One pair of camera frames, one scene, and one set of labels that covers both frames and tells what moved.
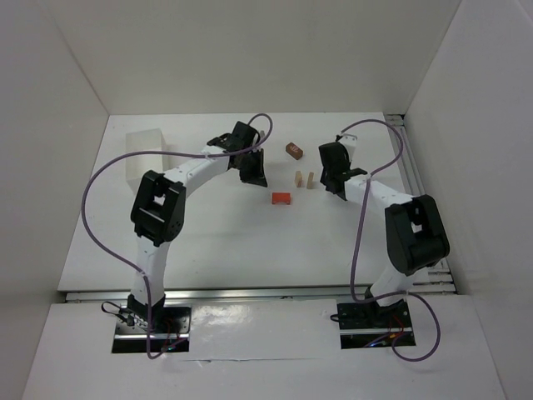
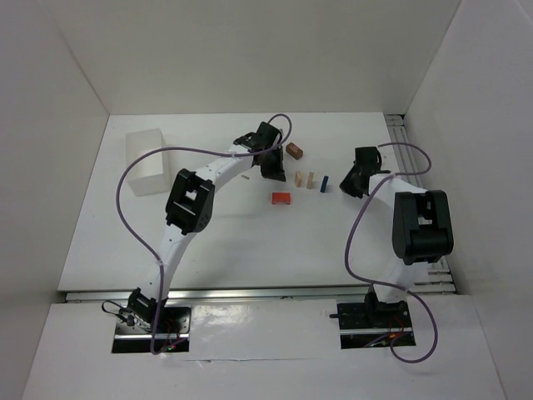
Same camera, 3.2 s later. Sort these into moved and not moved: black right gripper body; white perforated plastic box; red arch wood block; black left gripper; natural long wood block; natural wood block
Moved: black right gripper body; black left gripper
Not moved: natural wood block; red arch wood block; natural long wood block; white perforated plastic box
